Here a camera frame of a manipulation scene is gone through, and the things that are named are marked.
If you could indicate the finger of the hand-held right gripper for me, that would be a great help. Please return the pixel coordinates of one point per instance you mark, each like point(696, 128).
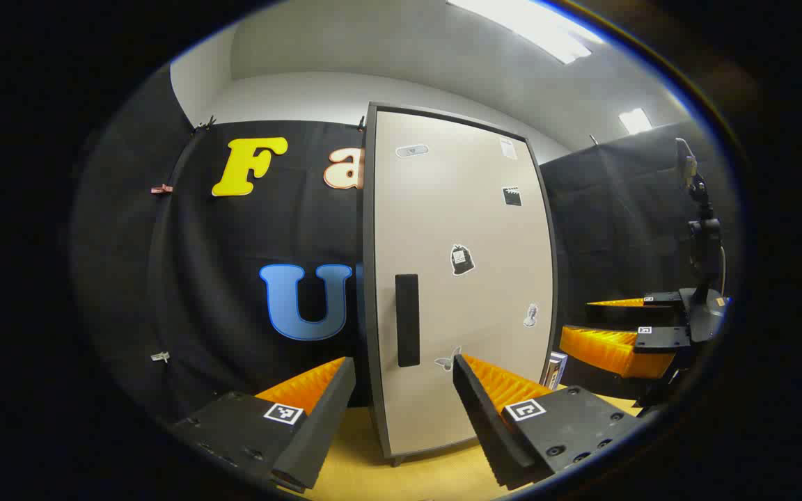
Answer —
point(662, 339)
point(624, 314)

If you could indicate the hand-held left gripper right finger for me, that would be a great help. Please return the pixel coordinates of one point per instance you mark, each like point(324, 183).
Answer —
point(484, 424)

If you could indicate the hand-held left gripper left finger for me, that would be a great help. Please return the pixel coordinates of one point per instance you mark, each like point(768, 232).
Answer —
point(324, 424)

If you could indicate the grey cabinet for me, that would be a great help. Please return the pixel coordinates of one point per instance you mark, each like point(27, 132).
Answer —
point(367, 278)

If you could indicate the beige cabinet door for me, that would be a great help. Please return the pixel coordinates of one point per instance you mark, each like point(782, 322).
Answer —
point(443, 209)

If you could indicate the white blue book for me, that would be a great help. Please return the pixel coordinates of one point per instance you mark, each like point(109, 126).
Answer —
point(555, 370)

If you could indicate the small ceiling light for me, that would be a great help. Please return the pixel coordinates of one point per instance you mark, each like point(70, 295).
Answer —
point(635, 121)

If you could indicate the white clip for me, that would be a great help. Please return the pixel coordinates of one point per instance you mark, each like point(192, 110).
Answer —
point(160, 357)

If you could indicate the black backdrop cloth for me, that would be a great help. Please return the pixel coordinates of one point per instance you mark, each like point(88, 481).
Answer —
point(234, 243)

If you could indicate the pink clip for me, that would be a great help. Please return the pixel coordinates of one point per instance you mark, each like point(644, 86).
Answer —
point(161, 188)

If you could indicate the long ceiling light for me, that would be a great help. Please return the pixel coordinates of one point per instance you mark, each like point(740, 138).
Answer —
point(533, 28)

